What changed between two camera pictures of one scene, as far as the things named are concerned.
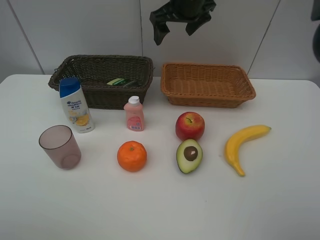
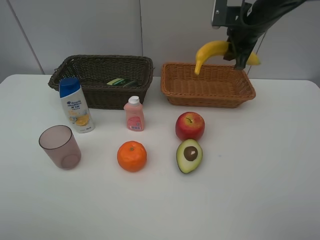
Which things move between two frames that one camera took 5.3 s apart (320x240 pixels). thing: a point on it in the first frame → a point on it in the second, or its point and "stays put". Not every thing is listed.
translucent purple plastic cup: (59, 143) stays put
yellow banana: (237, 139) → (216, 47)
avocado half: (189, 155) stays put
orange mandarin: (132, 156) stays put
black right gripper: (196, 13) → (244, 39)
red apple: (190, 125) stays put
